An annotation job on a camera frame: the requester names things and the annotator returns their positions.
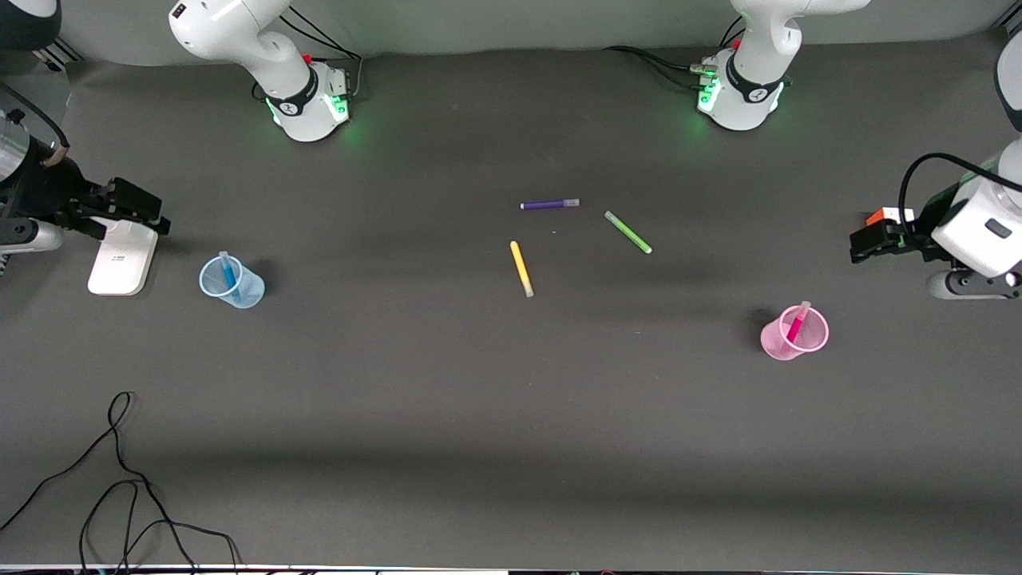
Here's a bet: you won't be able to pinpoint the green marker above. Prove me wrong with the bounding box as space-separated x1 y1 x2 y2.
604 210 653 255

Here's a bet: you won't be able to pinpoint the black left arm base cables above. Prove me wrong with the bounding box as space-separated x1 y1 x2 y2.
603 16 747 90

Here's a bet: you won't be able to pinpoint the translucent pink cup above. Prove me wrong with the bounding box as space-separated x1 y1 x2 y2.
759 306 830 363

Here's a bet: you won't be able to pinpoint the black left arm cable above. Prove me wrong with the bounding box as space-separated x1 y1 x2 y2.
898 153 1022 240

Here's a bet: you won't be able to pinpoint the aluminium frame rail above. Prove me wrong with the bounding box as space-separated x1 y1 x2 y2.
32 40 81 69

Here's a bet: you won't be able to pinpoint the black arm base cables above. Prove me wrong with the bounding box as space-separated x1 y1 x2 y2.
289 8 365 103
603 16 747 90

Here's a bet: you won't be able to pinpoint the thin black loose cable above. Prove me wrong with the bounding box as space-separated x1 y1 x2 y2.
0 391 244 575

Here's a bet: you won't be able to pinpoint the blue marker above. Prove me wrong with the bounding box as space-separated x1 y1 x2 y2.
218 251 242 303

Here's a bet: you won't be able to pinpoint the translucent blue cup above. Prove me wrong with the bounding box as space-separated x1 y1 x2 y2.
198 255 266 310

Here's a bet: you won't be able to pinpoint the white lamp stand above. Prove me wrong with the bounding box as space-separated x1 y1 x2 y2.
88 216 159 297

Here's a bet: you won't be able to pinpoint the pink marker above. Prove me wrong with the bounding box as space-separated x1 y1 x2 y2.
785 300 813 346

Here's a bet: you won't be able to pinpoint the black right arm base cables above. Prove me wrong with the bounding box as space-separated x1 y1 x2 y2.
289 8 365 103

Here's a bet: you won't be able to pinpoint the yellow marker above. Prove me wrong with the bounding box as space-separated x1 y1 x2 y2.
509 240 535 299

